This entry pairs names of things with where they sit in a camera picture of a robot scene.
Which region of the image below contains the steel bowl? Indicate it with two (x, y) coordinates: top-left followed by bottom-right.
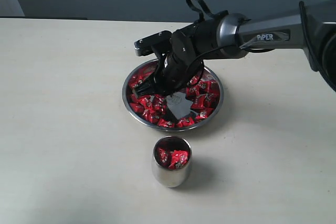
(122, 59), (224, 132)

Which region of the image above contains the red wrapped candy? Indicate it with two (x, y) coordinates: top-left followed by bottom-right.
(128, 74), (146, 89)
(195, 108), (214, 122)
(199, 80), (220, 101)
(157, 118), (175, 128)

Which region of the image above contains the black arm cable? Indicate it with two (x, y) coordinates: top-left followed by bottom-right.
(183, 0), (263, 88)

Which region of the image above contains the steel cup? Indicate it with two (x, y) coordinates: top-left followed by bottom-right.
(152, 136), (192, 188)

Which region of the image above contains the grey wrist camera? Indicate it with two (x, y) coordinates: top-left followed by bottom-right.
(134, 30), (172, 57)

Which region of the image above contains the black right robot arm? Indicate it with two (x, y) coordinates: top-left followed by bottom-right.
(133, 0), (335, 96)

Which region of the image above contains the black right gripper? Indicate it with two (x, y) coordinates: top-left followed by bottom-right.
(134, 11), (226, 97)

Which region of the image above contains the red candy in cup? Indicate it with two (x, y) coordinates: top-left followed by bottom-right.
(157, 148), (188, 170)

